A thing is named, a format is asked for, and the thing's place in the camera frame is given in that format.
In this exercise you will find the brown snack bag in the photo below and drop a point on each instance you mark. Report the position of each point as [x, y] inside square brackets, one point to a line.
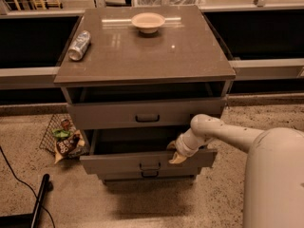
[72, 144]

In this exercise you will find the grey drawer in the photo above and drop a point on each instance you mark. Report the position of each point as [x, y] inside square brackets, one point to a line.
[142, 113]
[152, 174]
[125, 150]

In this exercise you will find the small red can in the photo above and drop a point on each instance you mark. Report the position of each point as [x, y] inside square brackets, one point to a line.
[65, 123]

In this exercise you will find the grey metal railing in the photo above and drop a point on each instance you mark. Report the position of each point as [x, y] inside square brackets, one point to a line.
[246, 70]

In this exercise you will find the silver drink can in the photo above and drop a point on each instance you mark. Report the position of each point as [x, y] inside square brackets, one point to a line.
[78, 47]

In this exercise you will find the green snack packet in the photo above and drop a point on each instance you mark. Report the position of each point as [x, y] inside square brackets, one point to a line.
[59, 134]

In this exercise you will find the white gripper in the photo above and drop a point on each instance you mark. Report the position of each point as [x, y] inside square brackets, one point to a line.
[182, 146]

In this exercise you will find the beige shallow bowl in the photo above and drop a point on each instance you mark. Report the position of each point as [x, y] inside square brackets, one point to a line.
[147, 22]

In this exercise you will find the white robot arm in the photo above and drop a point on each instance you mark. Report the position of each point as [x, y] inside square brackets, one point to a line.
[274, 172]

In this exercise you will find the grey drawer cabinet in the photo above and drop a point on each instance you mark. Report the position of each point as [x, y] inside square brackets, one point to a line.
[182, 60]

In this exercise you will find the grey bottom drawer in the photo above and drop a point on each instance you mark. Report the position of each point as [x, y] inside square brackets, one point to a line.
[152, 174]

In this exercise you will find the black stand leg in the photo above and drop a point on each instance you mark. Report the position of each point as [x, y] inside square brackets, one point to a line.
[30, 220]

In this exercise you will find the grey top drawer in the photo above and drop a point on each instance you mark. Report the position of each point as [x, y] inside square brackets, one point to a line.
[142, 113]

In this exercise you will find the black wire basket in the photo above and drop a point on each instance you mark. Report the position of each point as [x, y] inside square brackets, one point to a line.
[48, 141]

